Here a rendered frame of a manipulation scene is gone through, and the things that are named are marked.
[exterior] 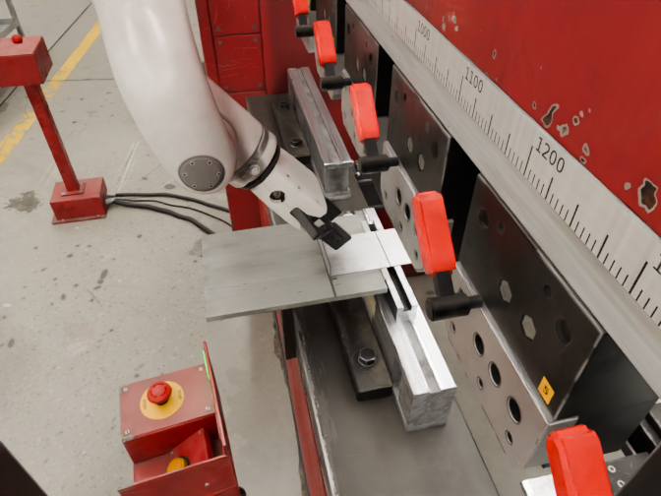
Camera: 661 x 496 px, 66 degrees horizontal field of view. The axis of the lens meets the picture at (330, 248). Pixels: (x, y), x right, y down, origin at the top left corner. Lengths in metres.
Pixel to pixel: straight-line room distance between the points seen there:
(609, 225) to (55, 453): 1.80
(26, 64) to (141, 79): 1.87
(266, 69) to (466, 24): 1.19
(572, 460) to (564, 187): 0.14
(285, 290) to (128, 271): 1.67
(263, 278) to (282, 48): 0.89
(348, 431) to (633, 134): 0.59
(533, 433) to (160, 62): 0.43
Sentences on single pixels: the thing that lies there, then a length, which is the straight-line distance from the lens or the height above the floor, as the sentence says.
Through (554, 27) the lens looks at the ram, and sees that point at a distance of 0.31.
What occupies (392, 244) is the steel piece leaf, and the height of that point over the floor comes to 1.00.
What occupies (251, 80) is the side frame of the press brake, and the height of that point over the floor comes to 0.92.
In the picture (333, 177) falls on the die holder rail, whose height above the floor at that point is 0.93.
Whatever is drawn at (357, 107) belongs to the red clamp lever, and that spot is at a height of 1.30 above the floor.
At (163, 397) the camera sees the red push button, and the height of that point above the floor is 0.81.
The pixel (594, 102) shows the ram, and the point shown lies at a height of 1.43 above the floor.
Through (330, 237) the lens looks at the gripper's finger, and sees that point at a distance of 0.72.
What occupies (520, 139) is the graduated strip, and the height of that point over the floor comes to 1.39.
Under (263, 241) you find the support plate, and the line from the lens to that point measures 0.83.
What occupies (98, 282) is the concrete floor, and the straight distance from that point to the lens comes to 2.37.
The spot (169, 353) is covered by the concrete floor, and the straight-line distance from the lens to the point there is 2.01.
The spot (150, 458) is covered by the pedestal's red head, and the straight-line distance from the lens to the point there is 0.98.
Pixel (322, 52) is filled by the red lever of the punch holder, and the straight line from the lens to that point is 0.72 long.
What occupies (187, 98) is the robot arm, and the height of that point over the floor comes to 1.33.
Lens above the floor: 1.54
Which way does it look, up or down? 42 degrees down
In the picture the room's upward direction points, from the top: straight up
